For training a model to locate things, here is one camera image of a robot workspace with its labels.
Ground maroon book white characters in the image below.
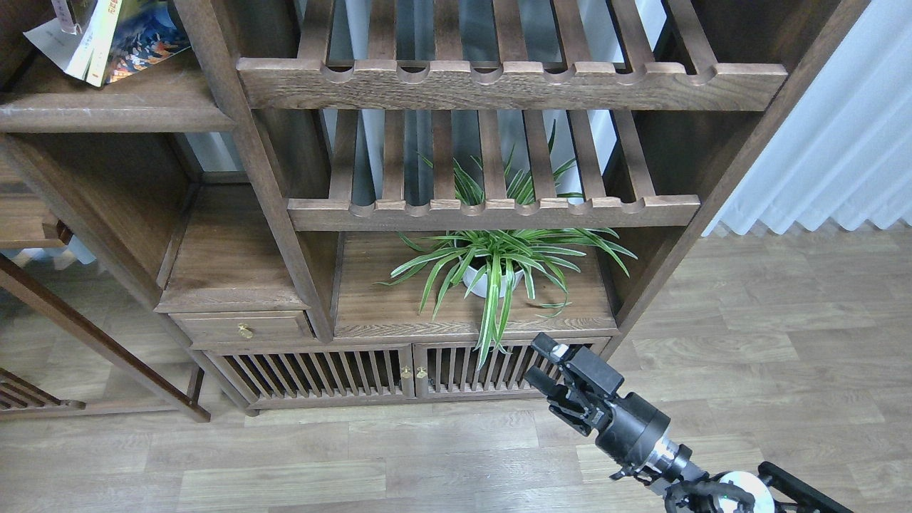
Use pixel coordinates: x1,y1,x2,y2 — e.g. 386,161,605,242
51,0,95,35

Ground colourful cover paperback book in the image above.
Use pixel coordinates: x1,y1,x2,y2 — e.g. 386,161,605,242
85,1,191,87

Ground white plant pot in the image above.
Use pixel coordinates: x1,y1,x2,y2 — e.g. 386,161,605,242
462,259,524,299

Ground dark wooden bookshelf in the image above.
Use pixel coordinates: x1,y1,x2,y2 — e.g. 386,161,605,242
2,1,869,415

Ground white curtain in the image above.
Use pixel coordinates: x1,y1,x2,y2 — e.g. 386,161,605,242
704,1,911,236

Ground green spider plant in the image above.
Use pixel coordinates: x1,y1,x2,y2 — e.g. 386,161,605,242
378,121,638,368

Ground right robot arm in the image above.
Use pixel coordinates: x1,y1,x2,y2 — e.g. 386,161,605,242
524,333,846,512

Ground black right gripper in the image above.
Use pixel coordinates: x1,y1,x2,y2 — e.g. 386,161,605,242
524,333,672,471

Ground yellow green book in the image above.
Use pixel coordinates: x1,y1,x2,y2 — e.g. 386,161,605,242
23,1,103,81

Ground brass drawer knob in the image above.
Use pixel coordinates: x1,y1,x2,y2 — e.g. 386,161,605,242
238,323,254,340

